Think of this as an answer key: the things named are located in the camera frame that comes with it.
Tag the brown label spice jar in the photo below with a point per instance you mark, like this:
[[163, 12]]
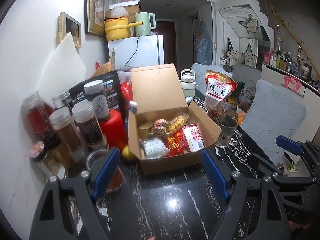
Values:
[[88, 125]]

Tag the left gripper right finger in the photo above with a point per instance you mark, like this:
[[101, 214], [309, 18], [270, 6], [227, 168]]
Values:
[[214, 173]]

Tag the white kettle bottle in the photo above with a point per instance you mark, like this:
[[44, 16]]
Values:
[[188, 83]]

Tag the blue white tube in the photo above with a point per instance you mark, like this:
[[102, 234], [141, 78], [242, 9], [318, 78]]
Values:
[[132, 107]]

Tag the dark brown door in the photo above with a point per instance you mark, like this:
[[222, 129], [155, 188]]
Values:
[[167, 30]]

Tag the red gold snack packet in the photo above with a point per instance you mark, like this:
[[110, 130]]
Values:
[[176, 143]]

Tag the glass mug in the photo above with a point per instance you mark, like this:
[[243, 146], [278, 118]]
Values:
[[229, 135]]

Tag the gold chocolate box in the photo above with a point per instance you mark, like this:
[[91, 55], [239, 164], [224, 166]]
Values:
[[143, 130]]

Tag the red canister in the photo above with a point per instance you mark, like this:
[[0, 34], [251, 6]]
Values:
[[114, 130]]

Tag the green electric kettle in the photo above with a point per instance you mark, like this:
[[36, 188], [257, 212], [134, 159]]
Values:
[[149, 23]]

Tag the light blue chair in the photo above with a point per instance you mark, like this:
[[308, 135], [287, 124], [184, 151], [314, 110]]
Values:
[[275, 111]]

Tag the mulberry jar dark label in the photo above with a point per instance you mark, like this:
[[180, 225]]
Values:
[[95, 93]]

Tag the large cashew nut bag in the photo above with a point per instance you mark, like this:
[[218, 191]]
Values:
[[218, 87]]

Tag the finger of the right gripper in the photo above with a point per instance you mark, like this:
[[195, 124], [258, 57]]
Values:
[[289, 145]]

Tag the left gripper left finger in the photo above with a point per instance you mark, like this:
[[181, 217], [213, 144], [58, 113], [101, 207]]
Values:
[[106, 172]]

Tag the waffle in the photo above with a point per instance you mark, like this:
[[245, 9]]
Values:
[[176, 123]]

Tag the long red white packet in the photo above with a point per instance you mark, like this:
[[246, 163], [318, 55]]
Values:
[[193, 137]]

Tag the white patterned bread packet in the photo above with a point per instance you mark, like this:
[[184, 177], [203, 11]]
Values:
[[154, 148]]

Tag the framed picture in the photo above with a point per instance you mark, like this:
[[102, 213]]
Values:
[[94, 16]]

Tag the wall intercom panel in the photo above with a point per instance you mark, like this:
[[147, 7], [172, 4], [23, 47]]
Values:
[[68, 25]]

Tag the red label spice jar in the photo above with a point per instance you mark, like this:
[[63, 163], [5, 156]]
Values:
[[39, 120]]

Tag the white mini fridge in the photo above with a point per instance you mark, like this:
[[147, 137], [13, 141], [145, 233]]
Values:
[[137, 51]]

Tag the yellow lemon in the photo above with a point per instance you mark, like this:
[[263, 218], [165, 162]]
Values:
[[128, 155]]

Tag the black stand-up pouch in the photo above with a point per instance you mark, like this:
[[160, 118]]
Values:
[[112, 89]]

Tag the yellow pot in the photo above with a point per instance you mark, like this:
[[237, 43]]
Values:
[[119, 28]]

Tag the brown gold snack packet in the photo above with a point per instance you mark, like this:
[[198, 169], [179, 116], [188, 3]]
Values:
[[158, 129]]

